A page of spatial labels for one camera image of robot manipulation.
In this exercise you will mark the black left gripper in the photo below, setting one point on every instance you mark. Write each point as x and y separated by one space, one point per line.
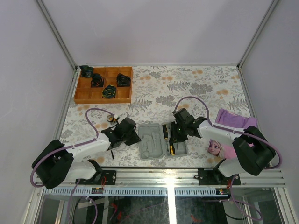
136 139

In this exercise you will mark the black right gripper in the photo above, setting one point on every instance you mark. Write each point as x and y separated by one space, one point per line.
174 137

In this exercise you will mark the small black yellow screwdriver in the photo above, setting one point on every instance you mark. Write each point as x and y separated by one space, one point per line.
165 133

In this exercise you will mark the large black yellow screwdriver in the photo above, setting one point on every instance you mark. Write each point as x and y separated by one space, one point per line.
171 149

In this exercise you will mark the grey plastic tool case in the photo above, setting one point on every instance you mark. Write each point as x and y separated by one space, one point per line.
153 146

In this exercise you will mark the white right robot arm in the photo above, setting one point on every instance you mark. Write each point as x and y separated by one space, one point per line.
253 151

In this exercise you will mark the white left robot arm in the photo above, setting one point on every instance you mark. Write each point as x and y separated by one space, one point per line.
59 163

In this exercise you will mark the black hex key holder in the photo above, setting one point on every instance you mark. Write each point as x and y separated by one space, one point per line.
115 121

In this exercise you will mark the black electrical tape roll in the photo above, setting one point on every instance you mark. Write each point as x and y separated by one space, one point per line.
110 119

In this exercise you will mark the black blue tape roll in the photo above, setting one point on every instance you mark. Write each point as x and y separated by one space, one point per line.
109 92

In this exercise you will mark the black tape roll right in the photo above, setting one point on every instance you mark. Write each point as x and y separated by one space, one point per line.
123 80

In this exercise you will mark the black tape roll top-left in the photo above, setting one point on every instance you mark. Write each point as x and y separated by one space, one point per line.
86 71

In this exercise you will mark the aluminium front rail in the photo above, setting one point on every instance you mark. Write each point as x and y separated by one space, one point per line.
185 177

